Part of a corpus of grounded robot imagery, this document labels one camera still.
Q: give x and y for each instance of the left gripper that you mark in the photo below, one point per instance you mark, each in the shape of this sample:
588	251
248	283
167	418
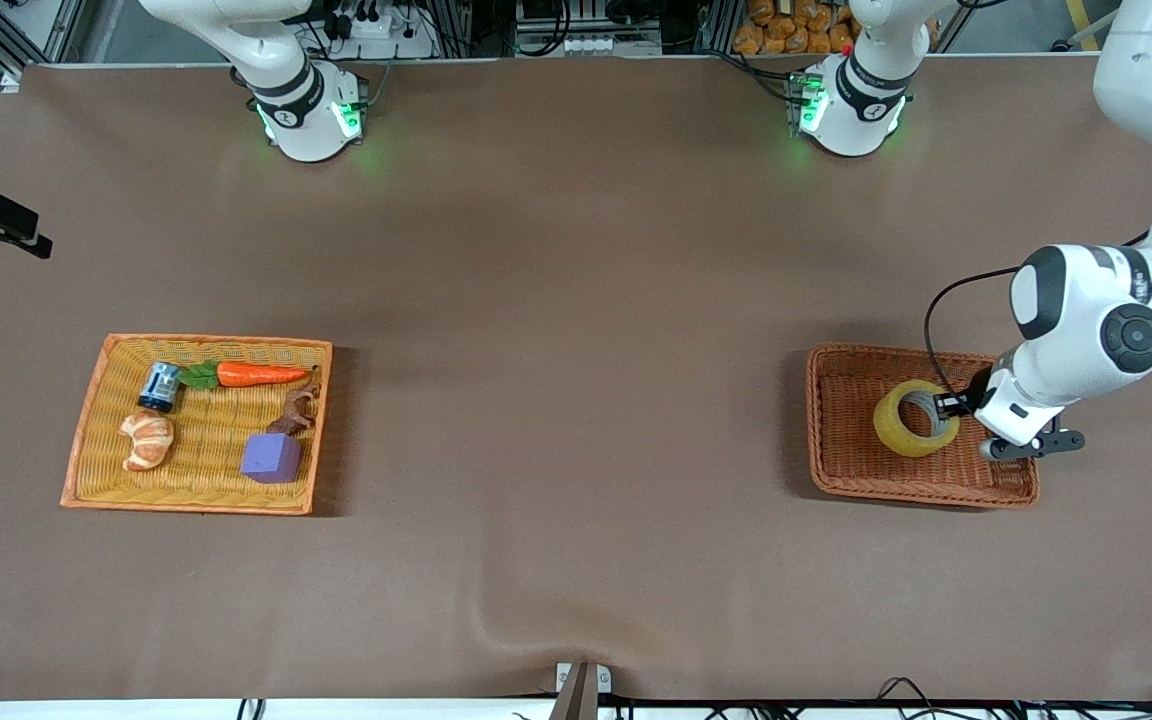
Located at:
974	394

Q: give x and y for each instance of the yellow clear tape roll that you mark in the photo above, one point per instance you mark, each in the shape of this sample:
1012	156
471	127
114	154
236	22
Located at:
886	425

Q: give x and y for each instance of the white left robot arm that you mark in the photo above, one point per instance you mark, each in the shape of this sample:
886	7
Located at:
1076	300

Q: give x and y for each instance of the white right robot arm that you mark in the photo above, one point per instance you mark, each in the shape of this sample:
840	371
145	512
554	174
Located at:
308	120

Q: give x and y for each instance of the brown wicker basket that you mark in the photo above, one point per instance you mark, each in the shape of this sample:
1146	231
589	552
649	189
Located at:
846	465

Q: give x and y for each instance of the small blue can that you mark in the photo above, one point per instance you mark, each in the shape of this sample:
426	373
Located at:
160	385

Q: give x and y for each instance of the peeled toy tangerine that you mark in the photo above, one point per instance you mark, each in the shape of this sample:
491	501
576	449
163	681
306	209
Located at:
146	438

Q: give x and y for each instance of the orange wicker tray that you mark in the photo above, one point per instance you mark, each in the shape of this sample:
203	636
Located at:
106	480

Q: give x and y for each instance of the orange toy carrot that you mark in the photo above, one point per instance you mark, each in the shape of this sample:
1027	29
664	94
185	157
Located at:
256	375

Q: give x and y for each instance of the purple cube block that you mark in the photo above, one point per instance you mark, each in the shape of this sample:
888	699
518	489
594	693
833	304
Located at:
271	460

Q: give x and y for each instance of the brown table cover sheet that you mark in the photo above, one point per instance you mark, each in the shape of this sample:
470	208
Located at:
576	420

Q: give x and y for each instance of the orange packaged snacks pile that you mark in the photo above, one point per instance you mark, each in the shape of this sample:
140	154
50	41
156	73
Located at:
786	30

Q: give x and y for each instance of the white power strip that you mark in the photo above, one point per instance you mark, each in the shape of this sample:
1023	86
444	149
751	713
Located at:
376	25
596	45

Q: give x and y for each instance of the aluminium frame post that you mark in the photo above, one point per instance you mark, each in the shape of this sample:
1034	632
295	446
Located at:
6	35

